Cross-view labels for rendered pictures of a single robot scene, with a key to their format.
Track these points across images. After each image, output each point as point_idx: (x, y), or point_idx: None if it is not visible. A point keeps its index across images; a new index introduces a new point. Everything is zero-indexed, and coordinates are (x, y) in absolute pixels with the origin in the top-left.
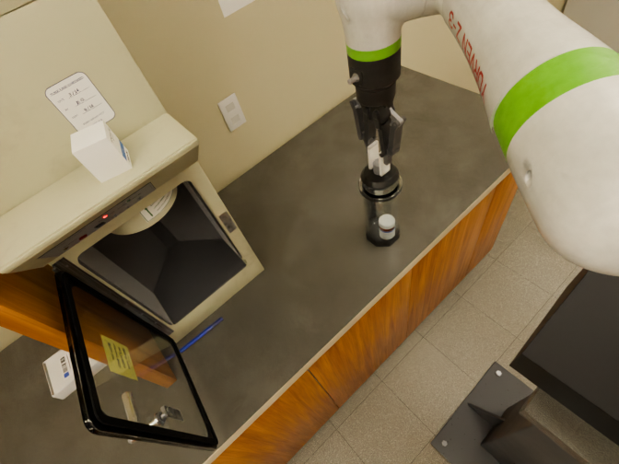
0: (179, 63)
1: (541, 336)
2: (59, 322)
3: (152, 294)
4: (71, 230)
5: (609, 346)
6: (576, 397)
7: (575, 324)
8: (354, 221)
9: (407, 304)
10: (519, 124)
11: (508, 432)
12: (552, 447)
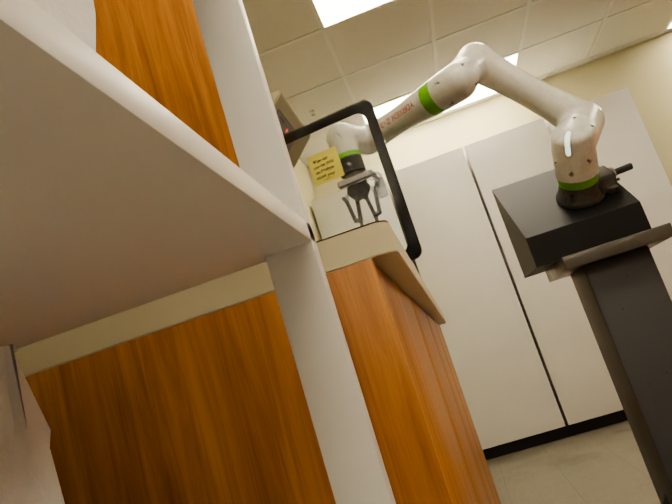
0: None
1: (522, 229)
2: None
3: None
4: (290, 109)
5: (542, 213)
6: (563, 233)
7: (525, 218)
8: None
9: (469, 427)
10: (426, 86)
11: (639, 409)
12: (635, 336)
